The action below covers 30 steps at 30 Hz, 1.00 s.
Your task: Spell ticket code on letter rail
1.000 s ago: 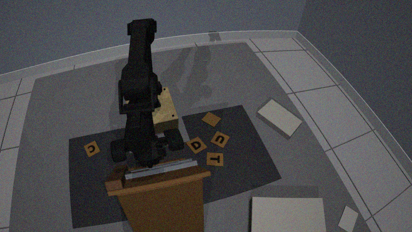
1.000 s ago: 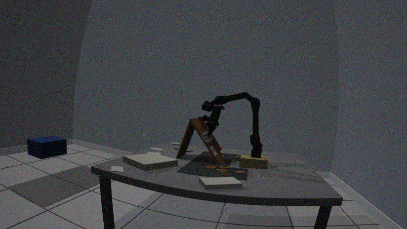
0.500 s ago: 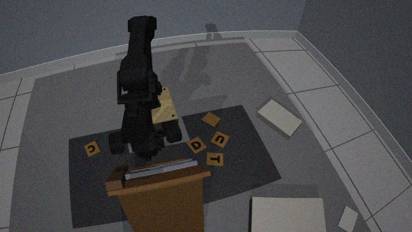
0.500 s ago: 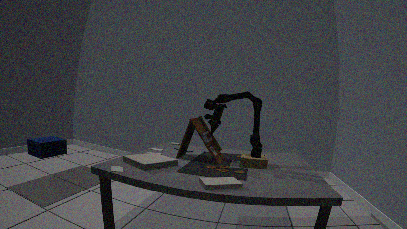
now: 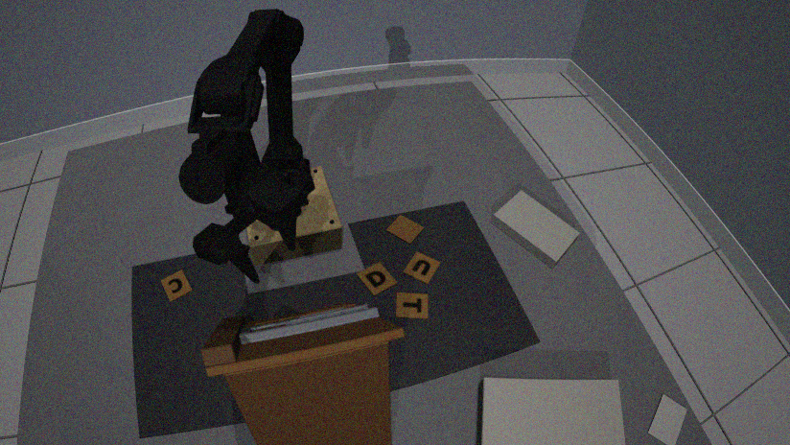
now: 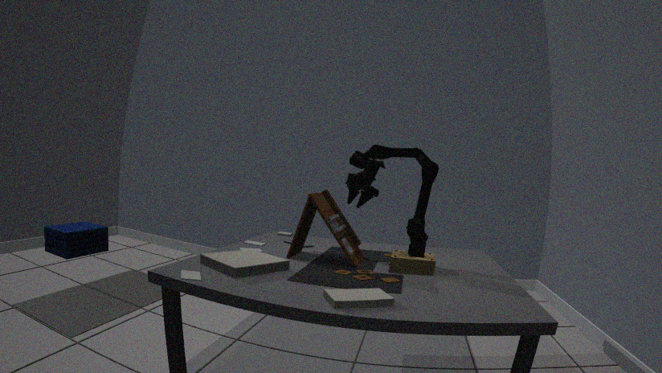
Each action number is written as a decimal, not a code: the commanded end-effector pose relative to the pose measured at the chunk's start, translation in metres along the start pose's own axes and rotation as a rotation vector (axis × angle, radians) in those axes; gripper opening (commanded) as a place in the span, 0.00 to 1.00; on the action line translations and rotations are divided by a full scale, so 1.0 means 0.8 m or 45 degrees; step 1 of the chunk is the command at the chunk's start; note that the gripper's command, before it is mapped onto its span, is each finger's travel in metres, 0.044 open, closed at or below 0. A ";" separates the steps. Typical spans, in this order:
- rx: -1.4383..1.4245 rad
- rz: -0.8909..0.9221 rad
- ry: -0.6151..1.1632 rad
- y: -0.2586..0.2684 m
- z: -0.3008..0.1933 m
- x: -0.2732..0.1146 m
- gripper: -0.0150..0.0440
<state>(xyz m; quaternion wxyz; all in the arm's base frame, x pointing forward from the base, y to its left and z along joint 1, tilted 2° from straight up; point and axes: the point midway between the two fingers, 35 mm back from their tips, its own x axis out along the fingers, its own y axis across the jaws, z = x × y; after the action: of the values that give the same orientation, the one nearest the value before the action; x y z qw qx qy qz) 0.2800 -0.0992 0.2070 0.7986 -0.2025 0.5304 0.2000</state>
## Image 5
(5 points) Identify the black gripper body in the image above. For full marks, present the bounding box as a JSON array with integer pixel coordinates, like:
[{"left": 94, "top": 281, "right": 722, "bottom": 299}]
[{"left": 193, "top": 157, "right": 315, "bottom": 266}]

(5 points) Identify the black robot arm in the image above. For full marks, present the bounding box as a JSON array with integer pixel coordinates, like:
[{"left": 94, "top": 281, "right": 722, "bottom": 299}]
[{"left": 178, "top": 9, "right": 311, "bottom": 231}]

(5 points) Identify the brown square tile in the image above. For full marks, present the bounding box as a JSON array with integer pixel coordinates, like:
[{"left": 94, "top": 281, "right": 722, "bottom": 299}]
[
  {"left": 356, "top": 262, "right": 398, "bottom": 296},
  {"left": 386, "top": 215, "right": 424, "bottom": 244},
  {"left": 403, "top": 251, "right": 440, "bottom": 284},
  {"left": 396, "top": 293, "right": 429, "bottom": 319},
  {"left": 161, "top": 269, "right": 193, "bottom": 302}
]

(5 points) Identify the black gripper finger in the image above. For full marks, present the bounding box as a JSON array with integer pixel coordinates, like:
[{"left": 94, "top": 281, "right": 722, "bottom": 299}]
[
  {"left": 279, "top": 198, "right": 307, "bottom": 251},
  {"left": 229, "top": 244, "right": 260, "bottom": 284}
]

